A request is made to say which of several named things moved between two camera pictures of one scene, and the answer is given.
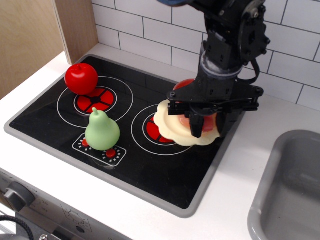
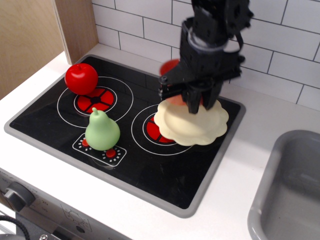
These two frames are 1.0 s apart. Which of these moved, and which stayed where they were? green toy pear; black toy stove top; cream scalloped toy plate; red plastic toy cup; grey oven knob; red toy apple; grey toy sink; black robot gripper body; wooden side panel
Moved: black robot gripper body; red plastic toy cup
Stayed: black toy stove top; green toy pear; cream scalloped toy plate; red toy apple; grey toy sink; grey oven knob; wooden side panel
